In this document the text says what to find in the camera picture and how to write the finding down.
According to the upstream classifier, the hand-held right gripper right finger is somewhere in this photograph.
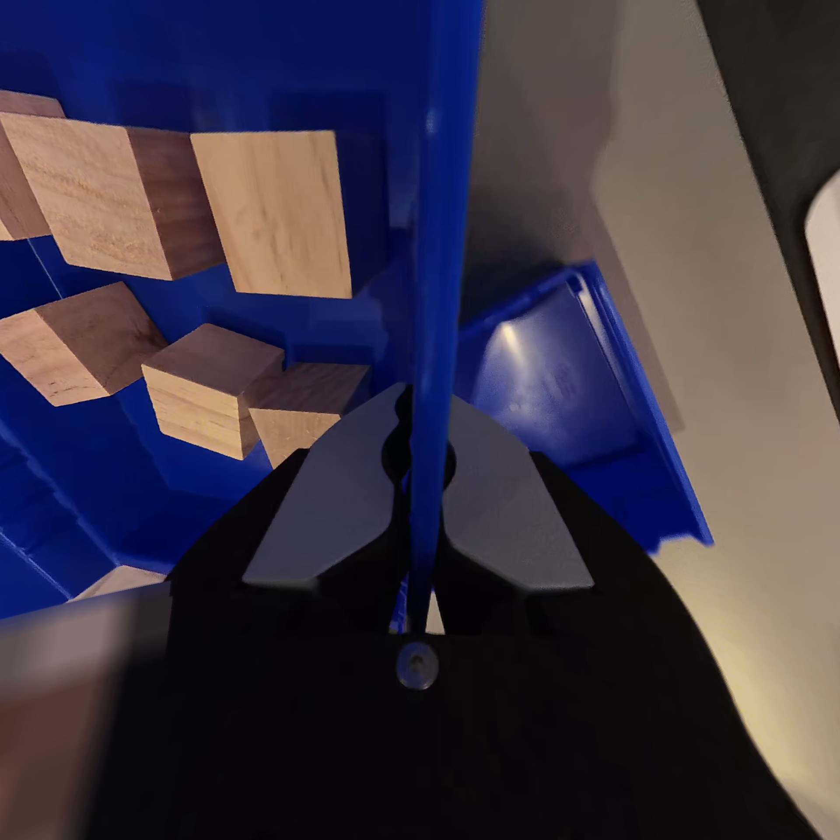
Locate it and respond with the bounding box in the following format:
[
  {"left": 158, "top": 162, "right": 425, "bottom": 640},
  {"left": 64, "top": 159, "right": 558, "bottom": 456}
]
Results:
[{"left": 441, "top": 394, "right": 596, "bottom": 593}]

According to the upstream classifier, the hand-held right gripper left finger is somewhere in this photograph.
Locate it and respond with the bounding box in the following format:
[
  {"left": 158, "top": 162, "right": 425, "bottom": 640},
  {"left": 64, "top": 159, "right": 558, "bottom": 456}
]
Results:
[{"left": 243, "top": 384, "right": 412, "bottom": 589}]

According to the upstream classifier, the blue plastic bin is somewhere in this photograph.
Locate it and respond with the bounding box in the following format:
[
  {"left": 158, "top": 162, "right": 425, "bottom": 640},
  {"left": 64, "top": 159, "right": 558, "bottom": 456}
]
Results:
[{"left": 0, "top": 0, "right": 716, "bottom": 621}]

